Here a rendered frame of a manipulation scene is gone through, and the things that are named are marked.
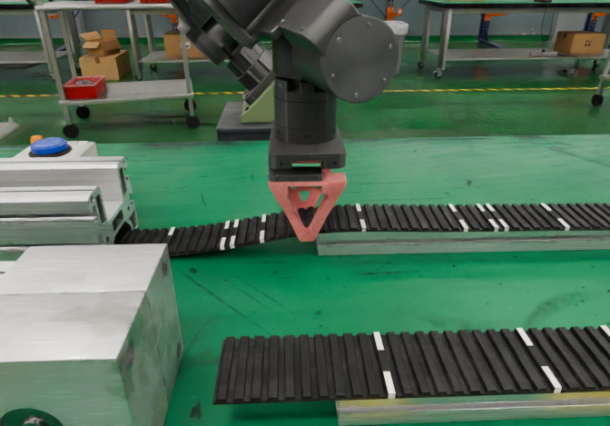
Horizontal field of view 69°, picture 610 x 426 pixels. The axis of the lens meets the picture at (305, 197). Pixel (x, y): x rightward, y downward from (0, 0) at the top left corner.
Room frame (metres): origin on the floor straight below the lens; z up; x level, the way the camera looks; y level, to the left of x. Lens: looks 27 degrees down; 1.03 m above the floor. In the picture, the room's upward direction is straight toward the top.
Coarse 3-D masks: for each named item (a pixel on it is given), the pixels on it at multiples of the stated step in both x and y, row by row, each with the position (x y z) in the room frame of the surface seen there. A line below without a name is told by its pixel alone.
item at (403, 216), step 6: (396, 204) 0.42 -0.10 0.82; (402, 204) 0.42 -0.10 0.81; (396, 210) 0.41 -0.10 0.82; (402, 210) 0.41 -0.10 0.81; (408, 210) 0.41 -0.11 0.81; (396, 216) 0.40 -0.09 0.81; (402, 216) 0.39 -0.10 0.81; (408, 216) 0.39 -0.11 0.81; (402, 222) 0.38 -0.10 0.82; (408, 222) 0.39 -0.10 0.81; (414, 222) 0.38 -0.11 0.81; (402, 228) 0.37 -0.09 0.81; (408, 228) 0.37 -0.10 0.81; (414, 228) 0.37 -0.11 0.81
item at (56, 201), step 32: (0, 160) 0.42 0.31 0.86; (32, 160) 0.42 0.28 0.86; (64, 160) 0.42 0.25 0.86; (96, 160) 0.42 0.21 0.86; (0, 192) 0.35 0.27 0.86; (32, 192) 0.35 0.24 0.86; (64, 192) 0.35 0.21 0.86; (96, 192) 0.36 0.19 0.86; (128, 192) 0.43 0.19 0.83; (0, 224) 0.33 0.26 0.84; (32, 224) 0.34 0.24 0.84; (64, 224) 0.34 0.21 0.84; (96, 224) 0.34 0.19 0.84; (128, 224) 0.41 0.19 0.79; (0, 256) 0.33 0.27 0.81
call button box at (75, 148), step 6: (72, 144) 0.54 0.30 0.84; (78, 144) 0.54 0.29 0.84; (84, 144) 0.54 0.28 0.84; (90, 144) 0.54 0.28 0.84; (24, 150) 0.52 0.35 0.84; (30, 150) 0.52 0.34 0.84; (66, 150) 0.51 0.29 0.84; (72, 150) 0.52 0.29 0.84; (78, 150) 0.52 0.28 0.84; (84, 150) 0.52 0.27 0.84; (90, 150) 0.53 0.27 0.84; (96, 150) 0.55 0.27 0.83; (18, 156) 0.50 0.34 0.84; (24, 156) 0.50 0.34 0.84; (30, 156) 0.49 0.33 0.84; (36, 156) 0.49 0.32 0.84; (42, 156) 0.49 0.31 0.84; (48, 156) 0.49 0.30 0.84; (54, 156) 0.49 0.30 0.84; (60, 156) 0.50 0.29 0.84; (66, 156) 0.50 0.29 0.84; (72, 156) 0.50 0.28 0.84; (78, 156) 0.50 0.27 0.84; (84, 156) 0.51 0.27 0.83; (90, 156) 0.53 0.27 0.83; (96, 156) 0.54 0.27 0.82
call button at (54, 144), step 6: (48, 138) 0.52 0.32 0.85; (54, 138) 0.52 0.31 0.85; (60, 138) 0.52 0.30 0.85; (36, 144) 0.50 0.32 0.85; (42, 144) 0.50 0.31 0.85; (48, 144) 0.50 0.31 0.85; (54, 144) 0.50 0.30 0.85; (60, 144) 0.51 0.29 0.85; (66, 144) 0.52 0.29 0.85; (36, 150) 0.49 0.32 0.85; (42, 150) 0.49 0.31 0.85; (48, 150) 0.49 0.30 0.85; (54, 150) 0.50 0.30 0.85; (60, 150) 0.50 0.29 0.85
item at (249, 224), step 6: (258, 216) 0.42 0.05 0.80; (246, 222) 0.41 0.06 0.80; (252, 222) 0.41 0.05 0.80; (258, 222) 0.41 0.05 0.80; (246, 228) 0.39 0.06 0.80; (252, 228) 0.39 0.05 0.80; (258, 228) 0.39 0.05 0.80; (240, 234) 0.39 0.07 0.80; (246, 234) 0.38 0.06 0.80; (252, 234) 0.38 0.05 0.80; (240, 240) 0.37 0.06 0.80; (246, 240) 0.37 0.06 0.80; (252, 240) 0.37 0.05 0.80; (240, 246) 0.37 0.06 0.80
